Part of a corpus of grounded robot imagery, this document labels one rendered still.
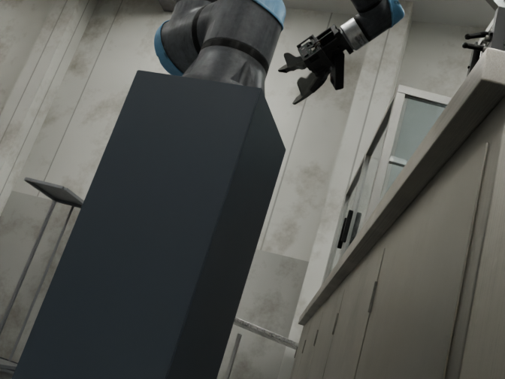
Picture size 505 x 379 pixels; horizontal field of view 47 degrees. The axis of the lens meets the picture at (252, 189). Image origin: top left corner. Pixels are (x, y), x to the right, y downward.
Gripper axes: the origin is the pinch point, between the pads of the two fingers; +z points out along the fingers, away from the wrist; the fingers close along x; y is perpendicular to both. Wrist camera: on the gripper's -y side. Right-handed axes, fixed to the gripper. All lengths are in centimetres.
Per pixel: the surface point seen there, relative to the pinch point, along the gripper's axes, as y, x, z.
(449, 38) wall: -313, -303, -92
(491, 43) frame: 0, 27, -45
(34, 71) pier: -141, -426, 269
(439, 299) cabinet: 43, 94, -15
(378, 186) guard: -52, 4, -3
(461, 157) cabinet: 41, 78, -25
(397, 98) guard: -49, -22, -23
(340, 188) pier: -277, -188, 54
